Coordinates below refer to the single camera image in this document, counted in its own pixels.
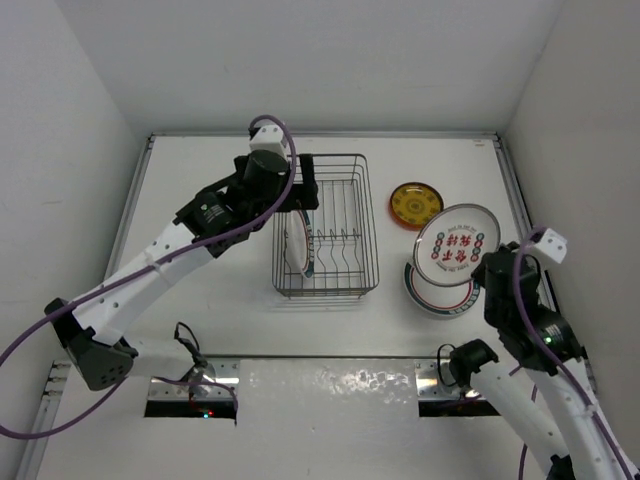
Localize white plate dark rim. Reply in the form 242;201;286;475
403;262;481;319

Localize white patterned plate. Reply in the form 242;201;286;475
413;203;501;287

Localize orange plate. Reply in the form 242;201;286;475
388;200;444;231

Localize yellow brown plate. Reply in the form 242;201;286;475
388;182;444;230

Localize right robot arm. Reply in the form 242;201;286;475
448;243;639;479

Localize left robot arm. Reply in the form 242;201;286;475
45;150;319;391

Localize white plate green rim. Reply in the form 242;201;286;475
284;210;315;278

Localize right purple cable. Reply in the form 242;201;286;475
512;227;636;480

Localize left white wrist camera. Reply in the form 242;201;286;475
249;124;288;158

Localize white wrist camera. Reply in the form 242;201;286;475
249;124;288;158
527;227;568;266

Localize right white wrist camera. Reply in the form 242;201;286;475
527;227;568;266

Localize metal wire dish rack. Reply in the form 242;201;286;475
271;153;379;298

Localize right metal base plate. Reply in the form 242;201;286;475
414;357;480;402

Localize metal base plate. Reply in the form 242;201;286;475
414;357;480;402
148;358;240;402

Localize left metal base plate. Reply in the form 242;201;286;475
148;358;240;402

